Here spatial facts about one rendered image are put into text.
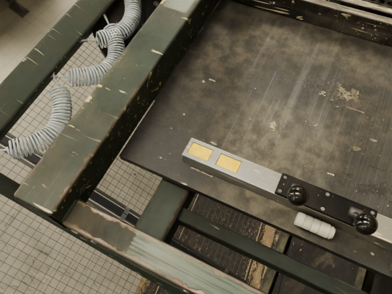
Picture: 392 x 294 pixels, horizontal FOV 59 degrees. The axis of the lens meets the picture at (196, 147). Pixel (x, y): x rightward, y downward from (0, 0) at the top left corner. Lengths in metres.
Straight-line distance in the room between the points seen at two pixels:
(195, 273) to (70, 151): 0.36
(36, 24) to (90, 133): 5.82
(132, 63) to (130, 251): 0.44
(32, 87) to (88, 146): 0.55
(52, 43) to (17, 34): 5.05
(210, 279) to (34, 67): 0.92
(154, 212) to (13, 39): 5.65
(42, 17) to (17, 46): 0.74
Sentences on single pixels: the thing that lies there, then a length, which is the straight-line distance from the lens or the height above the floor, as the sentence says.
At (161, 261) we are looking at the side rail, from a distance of 0.71.
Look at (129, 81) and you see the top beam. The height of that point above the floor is 1.88.
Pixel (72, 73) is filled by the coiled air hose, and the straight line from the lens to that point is 1.35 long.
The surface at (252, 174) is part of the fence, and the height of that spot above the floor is 1.56.
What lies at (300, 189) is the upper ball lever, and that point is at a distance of 0.64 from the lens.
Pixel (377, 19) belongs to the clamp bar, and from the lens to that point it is 1.08.
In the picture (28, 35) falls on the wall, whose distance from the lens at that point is 6.43.
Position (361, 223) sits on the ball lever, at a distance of 0.66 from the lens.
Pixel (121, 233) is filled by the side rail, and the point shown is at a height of 1.73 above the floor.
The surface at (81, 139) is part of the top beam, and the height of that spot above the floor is 1.90.
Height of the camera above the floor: 1.90
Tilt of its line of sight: 16 degrees down
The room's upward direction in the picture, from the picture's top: 54 degrees counter-clockwise
